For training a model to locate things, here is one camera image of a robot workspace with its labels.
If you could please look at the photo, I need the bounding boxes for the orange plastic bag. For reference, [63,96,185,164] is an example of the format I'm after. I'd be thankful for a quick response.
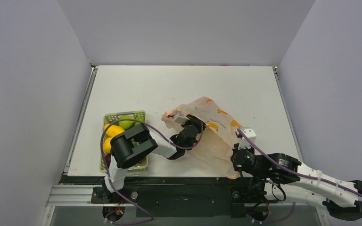
[161,97,242,179]

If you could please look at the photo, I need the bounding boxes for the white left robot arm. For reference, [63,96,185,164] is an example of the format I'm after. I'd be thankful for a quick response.
[101,116,206,202]

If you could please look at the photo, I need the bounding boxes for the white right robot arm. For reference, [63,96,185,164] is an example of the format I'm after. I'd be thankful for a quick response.
[230,146,362,221]

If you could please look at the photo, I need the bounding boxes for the green fake lime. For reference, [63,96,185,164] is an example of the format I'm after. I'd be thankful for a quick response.
[134,115,146,126]

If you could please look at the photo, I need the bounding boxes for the green fake pear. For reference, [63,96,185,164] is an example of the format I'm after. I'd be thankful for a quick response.
[118,115,135,130]

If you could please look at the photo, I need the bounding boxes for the yellow fake bananas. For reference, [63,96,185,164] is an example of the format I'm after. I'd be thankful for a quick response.
[102,137,112,155]

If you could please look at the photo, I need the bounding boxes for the green plastic basket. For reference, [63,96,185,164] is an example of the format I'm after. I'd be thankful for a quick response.
[99,111,148,175]

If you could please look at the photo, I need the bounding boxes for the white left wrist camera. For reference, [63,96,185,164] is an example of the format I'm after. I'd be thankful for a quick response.
[167,112,189,125]

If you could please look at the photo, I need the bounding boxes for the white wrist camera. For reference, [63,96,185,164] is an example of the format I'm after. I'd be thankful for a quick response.
[167,112,189,125]
[236,127,256,149]

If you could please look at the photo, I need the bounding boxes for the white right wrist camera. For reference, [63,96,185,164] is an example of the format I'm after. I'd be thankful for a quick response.
[236,127,256,149]

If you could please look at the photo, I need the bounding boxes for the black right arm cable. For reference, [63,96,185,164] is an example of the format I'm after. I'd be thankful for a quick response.
[270,182,287,203]

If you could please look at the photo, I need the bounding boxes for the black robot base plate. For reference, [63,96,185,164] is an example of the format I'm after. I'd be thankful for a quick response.
[60,175,278,218]

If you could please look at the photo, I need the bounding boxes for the aluminium table frame rail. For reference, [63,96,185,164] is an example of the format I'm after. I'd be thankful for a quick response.
[62,65,99,175]

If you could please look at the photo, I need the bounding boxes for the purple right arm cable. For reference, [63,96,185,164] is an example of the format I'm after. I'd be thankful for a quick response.
[237,128,362,225]

